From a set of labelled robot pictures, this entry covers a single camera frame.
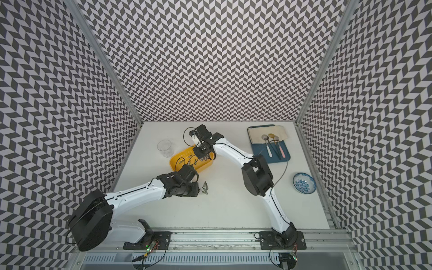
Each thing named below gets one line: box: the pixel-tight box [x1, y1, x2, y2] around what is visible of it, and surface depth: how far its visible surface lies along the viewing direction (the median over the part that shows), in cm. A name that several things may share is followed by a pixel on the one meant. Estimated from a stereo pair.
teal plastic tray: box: [246, 124, 291, 164], surface depth 107 cm
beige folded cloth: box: [248, 124, 288, 144], surface depth 111 cm
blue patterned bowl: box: [292, 172, 317, 195], surface depth 90 cm
